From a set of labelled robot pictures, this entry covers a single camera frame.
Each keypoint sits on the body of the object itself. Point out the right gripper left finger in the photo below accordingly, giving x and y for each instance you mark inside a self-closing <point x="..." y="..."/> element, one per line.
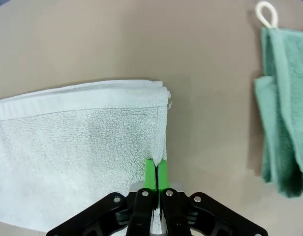
<point x="136" y="211"/>

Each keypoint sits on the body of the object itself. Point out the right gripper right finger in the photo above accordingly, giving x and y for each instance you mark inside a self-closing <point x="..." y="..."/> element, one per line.
<point x="181" y="214"/>

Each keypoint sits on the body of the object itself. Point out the white terry towel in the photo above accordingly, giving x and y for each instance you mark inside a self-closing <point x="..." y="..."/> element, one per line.
<point x="68" y="147"/>

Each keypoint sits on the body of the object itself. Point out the green terry towel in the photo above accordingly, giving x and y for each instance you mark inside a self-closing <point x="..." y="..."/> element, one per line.
<point x="284" y="110"/>

